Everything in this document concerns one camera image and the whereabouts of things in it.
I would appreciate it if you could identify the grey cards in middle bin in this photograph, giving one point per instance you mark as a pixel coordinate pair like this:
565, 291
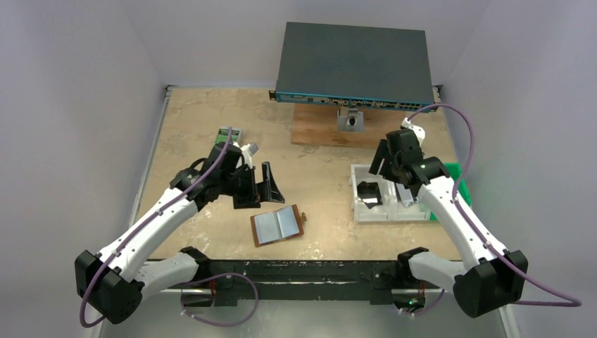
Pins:
405, 196

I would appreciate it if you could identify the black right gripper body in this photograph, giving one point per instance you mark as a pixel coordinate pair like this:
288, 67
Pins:
386, 158

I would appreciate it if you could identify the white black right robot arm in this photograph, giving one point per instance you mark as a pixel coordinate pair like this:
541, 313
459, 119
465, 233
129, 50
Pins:
488, 276

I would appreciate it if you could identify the grey blue network switch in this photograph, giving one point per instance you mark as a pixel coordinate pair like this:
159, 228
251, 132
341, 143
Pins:
354, 66

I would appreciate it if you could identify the white left plastic bin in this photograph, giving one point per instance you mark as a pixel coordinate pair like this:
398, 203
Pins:
361, 214

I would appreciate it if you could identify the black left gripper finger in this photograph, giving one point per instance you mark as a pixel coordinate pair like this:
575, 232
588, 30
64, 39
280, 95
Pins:
245, 191
269, 192

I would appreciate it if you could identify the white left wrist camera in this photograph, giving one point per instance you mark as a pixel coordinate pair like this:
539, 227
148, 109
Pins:
249, 151

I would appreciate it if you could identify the white plastic bin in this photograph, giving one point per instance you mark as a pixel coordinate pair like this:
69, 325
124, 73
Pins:
417, 212
361, 214

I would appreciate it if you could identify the brown wooden board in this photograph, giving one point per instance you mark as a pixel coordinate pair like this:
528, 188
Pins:
316, 125

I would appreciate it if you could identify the green white small box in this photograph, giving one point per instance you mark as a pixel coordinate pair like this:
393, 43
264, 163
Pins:
235, 135

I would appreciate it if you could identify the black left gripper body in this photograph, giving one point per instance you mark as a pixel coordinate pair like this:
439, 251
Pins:
249, 187

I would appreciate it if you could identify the green plastic bin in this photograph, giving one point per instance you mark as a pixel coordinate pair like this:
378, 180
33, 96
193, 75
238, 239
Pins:
459, 179

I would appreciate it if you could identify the white middle plastic bin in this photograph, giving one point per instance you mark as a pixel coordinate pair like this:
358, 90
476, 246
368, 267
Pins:
417, 212

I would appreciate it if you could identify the black cards in left bin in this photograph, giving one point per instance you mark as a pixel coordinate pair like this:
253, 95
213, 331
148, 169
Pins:
369, 194

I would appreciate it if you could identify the brown leather card holder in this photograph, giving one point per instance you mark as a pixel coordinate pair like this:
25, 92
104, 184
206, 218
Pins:
277, 226

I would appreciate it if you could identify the grey camera on mount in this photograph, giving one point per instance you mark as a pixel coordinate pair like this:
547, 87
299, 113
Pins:
350, 120

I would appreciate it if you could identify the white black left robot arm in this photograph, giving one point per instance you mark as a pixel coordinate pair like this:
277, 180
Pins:
116, 279

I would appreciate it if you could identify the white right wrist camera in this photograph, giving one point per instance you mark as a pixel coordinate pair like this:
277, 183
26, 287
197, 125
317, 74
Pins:
419, 131

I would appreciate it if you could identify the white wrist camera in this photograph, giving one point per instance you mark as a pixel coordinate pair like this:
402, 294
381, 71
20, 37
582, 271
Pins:
249, 151
419, 131

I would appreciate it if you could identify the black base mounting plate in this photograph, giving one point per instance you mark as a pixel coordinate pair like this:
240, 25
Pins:
375, 282

